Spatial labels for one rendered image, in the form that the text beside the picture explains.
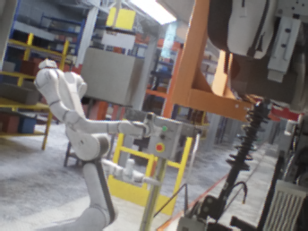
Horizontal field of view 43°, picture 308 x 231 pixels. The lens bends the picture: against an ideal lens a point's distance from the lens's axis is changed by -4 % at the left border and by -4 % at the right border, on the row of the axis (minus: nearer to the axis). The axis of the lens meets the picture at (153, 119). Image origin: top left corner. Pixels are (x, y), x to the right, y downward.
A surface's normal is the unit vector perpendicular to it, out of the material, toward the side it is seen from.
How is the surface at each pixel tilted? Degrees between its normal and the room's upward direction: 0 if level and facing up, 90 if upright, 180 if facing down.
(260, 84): 90
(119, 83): 90
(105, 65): 90
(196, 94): 90
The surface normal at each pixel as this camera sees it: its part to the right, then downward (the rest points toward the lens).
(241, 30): -0.33, -0.01
